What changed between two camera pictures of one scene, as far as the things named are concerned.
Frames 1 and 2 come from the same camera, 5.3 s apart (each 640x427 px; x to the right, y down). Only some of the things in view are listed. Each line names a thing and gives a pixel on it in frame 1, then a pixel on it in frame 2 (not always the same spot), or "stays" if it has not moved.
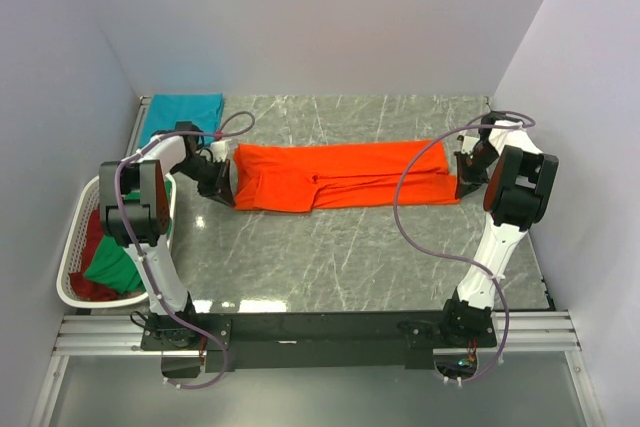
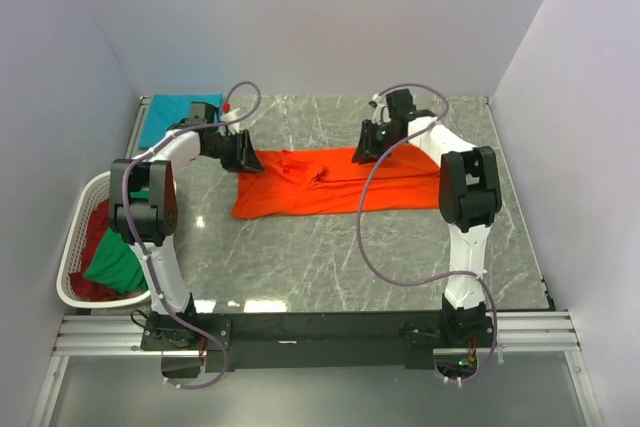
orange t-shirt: [301, 177] stays
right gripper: [468, 182] -> [366, 149]
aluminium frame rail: [518, 333] stays
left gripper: [220, 188] -> [245, 160]
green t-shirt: [112, 264] stays
